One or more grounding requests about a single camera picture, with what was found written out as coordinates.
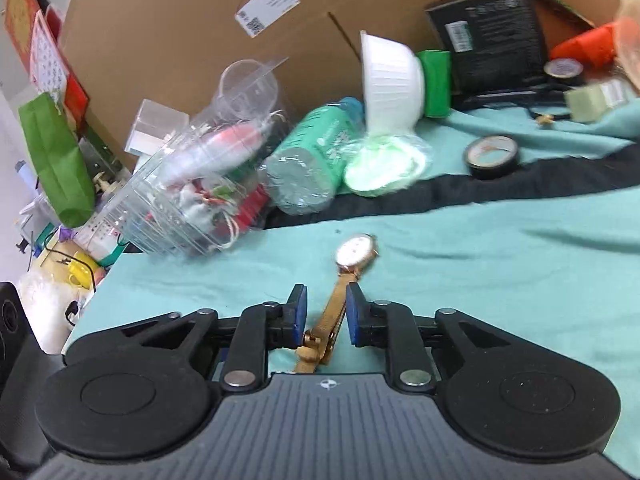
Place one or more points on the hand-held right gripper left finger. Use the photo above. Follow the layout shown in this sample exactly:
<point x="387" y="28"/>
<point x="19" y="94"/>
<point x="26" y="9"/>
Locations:
<point x="298" y="312"/>

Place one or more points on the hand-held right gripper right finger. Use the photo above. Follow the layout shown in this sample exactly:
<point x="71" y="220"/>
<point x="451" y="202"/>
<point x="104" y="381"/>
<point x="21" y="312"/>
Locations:
<point x="354" y="317"/>

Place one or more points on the gold mesh wristwatch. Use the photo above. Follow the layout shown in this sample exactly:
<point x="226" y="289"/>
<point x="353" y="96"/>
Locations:
<point x="350" y="255"/>

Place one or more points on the clear plastic container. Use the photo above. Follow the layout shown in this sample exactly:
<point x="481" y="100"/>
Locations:
<point x="165" y="210"/>

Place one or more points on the pink straws packet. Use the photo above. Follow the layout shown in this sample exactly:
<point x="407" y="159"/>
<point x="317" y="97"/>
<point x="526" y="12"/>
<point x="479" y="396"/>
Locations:
<point x="220" y="147"/>

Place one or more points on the clear plastic cup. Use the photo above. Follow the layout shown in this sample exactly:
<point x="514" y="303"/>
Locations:
<point x="247" y="87"/>

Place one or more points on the white fluffy bundle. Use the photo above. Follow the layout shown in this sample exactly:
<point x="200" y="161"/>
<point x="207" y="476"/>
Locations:
<point x="42" y="305"/>

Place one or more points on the red card box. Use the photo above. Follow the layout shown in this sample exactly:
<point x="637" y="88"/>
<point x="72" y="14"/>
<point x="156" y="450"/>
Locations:
<point x="252" y="207"/>

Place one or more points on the teal table cloth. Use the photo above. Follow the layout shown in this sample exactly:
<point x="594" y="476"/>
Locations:
<point x="475" y="280"/>

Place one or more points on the white power strip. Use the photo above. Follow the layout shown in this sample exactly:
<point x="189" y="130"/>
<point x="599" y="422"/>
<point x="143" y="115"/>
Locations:
<point x="102" y="235"/>

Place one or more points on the green plastic bottle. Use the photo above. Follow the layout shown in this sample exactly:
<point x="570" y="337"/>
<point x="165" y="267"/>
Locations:
<point x="310" y="160"/>

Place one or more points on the light green plastic lid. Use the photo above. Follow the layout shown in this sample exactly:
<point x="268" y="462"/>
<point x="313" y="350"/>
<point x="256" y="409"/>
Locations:
<point x="385" y="165"/>

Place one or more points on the black cloth strip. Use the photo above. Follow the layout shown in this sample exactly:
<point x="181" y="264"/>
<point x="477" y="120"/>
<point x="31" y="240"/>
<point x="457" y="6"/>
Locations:
<point x="500" y="185"/>

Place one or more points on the green paper bag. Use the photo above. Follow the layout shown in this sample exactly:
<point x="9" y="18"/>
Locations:
<point x="55" y="160"/>

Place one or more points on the black tape roll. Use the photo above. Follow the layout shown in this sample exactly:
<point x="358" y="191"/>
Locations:
<point x="564" y="69"/>
<point x="492" y="156"/>

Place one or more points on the clear acrylic box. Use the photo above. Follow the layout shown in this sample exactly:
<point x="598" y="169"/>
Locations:
<point x="155" y="127"/>

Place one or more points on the white plastic bowl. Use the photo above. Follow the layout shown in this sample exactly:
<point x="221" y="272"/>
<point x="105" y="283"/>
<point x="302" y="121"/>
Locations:
<point x="392" y="85"/>

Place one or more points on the green plastic cylinder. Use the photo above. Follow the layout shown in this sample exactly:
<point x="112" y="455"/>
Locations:
<point x="434" y="82"/>

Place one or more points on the black cardboard box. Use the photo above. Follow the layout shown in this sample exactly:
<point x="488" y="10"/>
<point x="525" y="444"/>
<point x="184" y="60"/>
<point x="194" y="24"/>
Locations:
<point x="495" y="35"/>

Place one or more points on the large cardboard box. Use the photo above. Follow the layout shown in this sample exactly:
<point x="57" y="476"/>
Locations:
<point x="175" y="20"/>

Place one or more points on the small pale green box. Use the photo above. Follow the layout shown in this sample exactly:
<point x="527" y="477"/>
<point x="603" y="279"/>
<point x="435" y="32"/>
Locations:
<point x="597" y="102"/>

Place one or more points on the red wall calendar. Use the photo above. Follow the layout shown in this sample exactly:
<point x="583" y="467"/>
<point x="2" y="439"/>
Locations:
<point x="35" y="40"/>

